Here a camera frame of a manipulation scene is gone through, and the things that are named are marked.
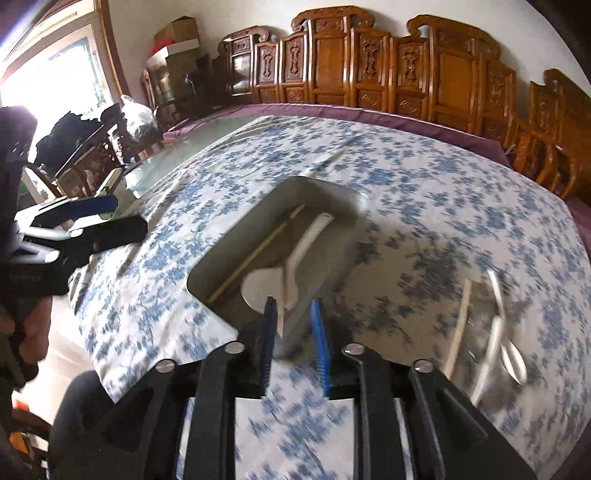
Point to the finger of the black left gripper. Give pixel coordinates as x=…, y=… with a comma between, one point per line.
x=75, y=247
x=53, y=213

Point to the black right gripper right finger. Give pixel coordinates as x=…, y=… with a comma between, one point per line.
x=410, y=421

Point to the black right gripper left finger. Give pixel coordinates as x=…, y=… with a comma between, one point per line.
x=178, y=421

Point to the white ceramic soup spoon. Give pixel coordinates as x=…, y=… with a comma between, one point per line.
x=281, y=282

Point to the grey rectangular utensil tray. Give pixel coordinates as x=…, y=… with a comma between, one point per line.
x=319, y=275

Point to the light bamboo chopstick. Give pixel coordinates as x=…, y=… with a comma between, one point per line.
x=458, y=335
x=220, y=290

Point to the person's left hand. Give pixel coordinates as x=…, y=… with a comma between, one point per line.
x=33, y=348

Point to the silver metal spoon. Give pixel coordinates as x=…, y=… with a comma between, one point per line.
x=512, y=359

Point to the blue floral tablecloth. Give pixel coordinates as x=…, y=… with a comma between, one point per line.
x=437, y=215

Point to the stacked cardboard boxes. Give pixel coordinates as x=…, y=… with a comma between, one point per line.
x=176, y=75

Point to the white handled metal spoon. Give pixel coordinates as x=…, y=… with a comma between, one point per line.
x=491, y=354

